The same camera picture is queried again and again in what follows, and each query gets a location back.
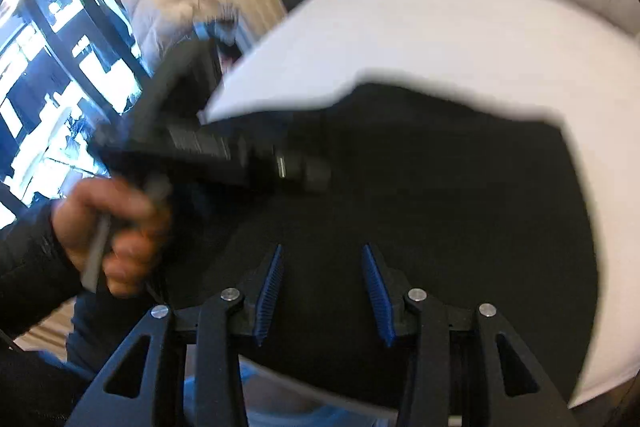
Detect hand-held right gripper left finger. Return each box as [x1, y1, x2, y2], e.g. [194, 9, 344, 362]
[65, 243, 286, 427]

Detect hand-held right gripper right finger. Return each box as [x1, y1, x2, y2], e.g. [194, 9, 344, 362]
[361, 243, 581, 427]

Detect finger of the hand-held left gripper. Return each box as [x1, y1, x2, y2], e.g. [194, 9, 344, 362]
[272, 142, 333, 196]

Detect black pants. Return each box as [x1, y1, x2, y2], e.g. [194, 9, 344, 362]
[165, 82, 601, 410]

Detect person's left forearm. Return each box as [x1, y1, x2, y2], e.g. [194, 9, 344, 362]
[0, 202, 86, 338]

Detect person's left hand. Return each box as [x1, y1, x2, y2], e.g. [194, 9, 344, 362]
[52, 177, 173, 298]

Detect beige puffer jacket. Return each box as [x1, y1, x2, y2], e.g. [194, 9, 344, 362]
[120, 0, 238, 68]

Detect bed with grey headboard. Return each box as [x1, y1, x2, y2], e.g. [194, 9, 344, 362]
[200, 0, 640, 408]

